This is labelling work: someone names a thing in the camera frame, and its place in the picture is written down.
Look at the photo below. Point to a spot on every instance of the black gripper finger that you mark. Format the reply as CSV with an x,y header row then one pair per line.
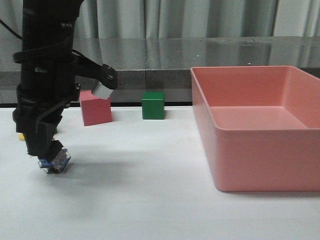
x,y
41,143

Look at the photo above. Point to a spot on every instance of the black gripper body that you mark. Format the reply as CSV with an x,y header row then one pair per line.
x,y
30,111

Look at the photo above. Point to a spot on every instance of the yellow push button switch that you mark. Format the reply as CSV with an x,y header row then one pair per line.
x,y
55,166

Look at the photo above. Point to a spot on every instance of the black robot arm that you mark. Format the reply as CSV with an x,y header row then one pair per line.
x,y
47,82

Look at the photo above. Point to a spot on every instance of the pink cube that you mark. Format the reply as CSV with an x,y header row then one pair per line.
x,y
94,110

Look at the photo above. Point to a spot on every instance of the grey-green curtain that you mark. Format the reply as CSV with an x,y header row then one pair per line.
x,y
168,19

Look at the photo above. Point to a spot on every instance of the right green cube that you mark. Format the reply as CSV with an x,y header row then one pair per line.
x,y
153,105

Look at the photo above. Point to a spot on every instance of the grey stone ledge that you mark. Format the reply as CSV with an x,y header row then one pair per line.
x,y
163,65

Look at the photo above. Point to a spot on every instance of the pink plastic bin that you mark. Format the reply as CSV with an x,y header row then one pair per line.
x,y
259,126

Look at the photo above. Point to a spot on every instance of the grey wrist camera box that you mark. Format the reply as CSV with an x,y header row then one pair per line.
x,y
101,91

